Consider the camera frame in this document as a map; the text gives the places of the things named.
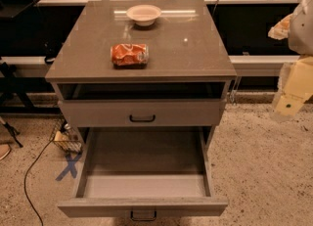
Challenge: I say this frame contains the blue tape cross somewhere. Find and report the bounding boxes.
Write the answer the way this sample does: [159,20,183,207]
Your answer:
[56,154,82,181]

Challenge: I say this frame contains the black wire basket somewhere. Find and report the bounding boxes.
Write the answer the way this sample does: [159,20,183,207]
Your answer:
[50,118,82,154]

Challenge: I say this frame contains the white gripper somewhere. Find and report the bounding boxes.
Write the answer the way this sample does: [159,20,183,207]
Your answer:
[268,2,313,117]

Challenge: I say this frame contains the open grey middle drawer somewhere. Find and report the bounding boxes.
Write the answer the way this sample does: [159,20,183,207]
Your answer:
[58,127,228,218]

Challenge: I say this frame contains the grey drawer cabinet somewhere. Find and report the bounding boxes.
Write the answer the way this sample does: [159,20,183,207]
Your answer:
[46,0,236,220]

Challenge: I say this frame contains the black top drawer handle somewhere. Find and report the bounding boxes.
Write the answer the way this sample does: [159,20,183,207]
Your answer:
[129,114,156,123]

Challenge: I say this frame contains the black middle drawer handle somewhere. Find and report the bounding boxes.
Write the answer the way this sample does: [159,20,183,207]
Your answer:
[130,210,157,222]

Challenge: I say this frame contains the black stand legs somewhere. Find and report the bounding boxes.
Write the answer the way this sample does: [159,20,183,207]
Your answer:
[0,61,37,149]

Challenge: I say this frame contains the black drawer handle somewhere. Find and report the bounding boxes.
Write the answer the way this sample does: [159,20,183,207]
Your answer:
[129,114,156,123]
[130,210,157,222]

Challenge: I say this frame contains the white paper bowl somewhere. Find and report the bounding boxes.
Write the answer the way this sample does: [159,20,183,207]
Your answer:
[126,5,161,26]

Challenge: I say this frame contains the crushed orange soda can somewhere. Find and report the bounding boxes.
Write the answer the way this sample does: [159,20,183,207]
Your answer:
[111,43,149,67]

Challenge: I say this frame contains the black floor cable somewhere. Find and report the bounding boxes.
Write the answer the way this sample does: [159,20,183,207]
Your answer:
[22,138,56,226]

